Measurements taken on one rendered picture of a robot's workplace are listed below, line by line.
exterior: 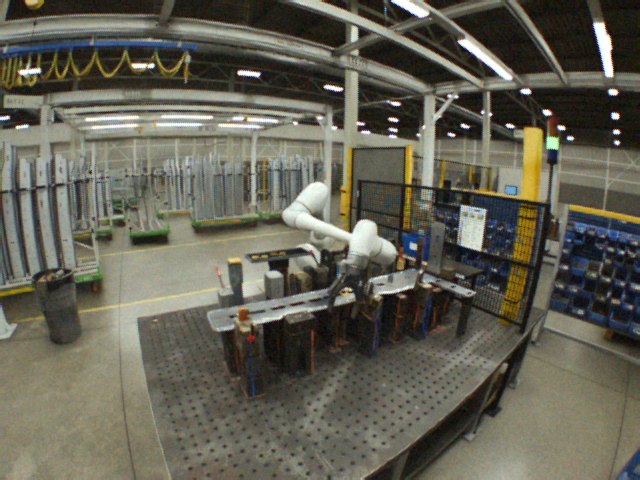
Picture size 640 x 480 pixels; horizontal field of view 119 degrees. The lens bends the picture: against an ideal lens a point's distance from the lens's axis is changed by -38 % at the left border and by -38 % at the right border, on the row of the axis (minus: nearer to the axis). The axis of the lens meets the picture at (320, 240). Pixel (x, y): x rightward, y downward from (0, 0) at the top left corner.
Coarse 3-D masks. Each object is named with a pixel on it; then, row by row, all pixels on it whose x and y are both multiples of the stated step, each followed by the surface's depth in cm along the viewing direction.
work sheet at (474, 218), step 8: (464, 208) 196; (472, 208) 191; (480, 208) 185; (464, 216) 197; (472, 216) 191; (480, 216) 186; (464, 224) 198; (472, 224) 192; (480, 224) 186; (464, 232) 199; (472, 232) 193; (480, 232) 187; (456, 240) 205; (464, 240) 199; (472, 240) 193; (480, 240) 187; (472, 248) 194; (480, 248) 188
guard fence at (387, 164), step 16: (352, 160) 456; (368, 160) 428; (384, 160) 401; (400, 160) 378; (352, 176) 461; (368, 176) 432; (384, 176) 405; (400, 176) 382; (352, 192) 468; (384, 192) 409; (400, 192) 386; (352, 208) 471; (352, 224) 477
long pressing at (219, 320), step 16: (400, 272) 192; (416, 272) 192; (384, 288) 166; (400, 288) 166; (256, 304) 142; (272, 304) 143; (288, 304) 144; (304, 304) 145; (320, 304) 145; (336, 304) 146; (208, 320) 125; (224, 320) 125; (256, 320) 127; (272, 320) 129
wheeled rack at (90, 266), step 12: (84, 180) 341; (0, 192) 255; (12, 192) 266; (96, 240) 414; (96, 252) 349; (84, 264) 380; (96, 264) 390; (12, 276) 298; (84, 276) 340; (96, 276) 351; (0, 288) 258; (12, 288) 268; (24, 288) 277; (96, 288) 360
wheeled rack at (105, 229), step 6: (108, 174) 609; (72, 180) 575; (108, 180) 612; (108, 186) 615; (108, 192) 618; (78, 204) 637; (102, 216) 687; (90, 228) 636; (96, 228) 639; (102, 228) 647; (108, 228) 640; (78, 234) 587; (84, 234) 594; (90, 234) 605; (96, 234) 615; (108, 234) 640
